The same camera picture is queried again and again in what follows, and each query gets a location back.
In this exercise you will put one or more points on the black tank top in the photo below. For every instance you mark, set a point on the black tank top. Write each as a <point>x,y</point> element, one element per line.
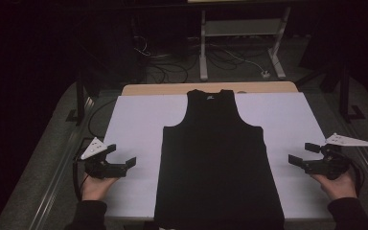
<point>217,159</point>

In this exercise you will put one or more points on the white desk frame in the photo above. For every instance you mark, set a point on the white desk frame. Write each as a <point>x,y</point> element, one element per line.
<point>241,27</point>

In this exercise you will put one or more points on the person's right hand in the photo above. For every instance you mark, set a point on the person's right hand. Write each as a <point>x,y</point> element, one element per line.
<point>340,187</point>

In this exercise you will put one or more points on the person's left hand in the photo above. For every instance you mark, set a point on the person's left hand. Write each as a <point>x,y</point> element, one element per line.
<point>96,188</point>

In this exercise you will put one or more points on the white foam board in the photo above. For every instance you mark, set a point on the white foam board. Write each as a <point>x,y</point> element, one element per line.
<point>134,121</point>

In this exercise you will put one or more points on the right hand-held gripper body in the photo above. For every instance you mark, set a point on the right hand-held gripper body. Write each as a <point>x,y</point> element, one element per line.
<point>329,164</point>

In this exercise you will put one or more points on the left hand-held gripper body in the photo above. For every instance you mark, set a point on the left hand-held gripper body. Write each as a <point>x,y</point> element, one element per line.
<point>100,167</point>

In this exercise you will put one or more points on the white power plug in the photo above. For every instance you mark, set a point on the white power plug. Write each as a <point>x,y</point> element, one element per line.
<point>265,74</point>

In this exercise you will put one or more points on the black metal stand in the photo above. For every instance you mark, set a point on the black metal stand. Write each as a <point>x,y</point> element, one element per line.
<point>80,99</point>
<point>345,92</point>

